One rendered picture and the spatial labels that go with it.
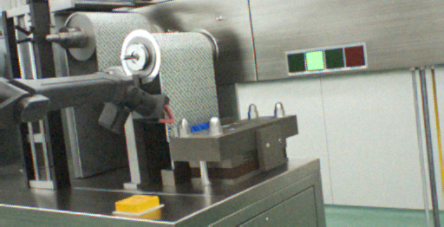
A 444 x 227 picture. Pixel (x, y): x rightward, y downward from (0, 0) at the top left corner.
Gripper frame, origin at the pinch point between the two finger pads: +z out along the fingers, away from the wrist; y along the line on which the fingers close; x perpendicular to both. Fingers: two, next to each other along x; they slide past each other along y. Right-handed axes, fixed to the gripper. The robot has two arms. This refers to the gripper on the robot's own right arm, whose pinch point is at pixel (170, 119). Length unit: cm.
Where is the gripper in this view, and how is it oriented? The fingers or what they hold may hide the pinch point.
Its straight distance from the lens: 149.0
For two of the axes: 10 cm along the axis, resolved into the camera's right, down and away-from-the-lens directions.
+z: 5.6, 3.9, 7.3
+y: 8.1, -0.6, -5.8
